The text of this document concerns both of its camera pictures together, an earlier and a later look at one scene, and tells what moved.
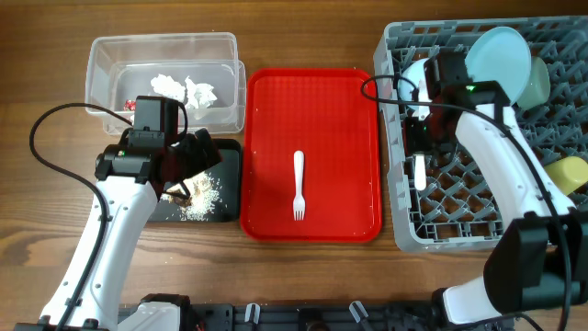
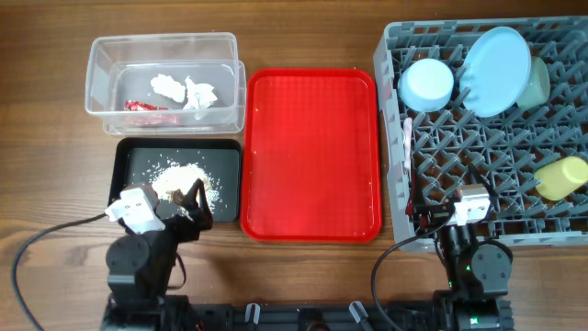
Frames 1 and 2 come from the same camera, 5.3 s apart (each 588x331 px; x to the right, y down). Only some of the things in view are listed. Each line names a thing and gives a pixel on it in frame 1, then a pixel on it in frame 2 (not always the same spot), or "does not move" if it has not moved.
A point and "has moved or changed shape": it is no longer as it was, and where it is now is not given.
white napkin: (166, 86) does not move
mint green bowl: (538, 89) does not move
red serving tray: (324, 114) does not move
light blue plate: (501, 54) does not move
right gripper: (415, 131) -> (432, 216)
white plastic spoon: (420, 176) has moved or changed shape
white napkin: (199, 96) does not move
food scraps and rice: (195, 199) does not move
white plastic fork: (299, 204) -> (408, 162)
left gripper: (199, 160) -> (191, 229)
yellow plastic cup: (570, 173) does not move
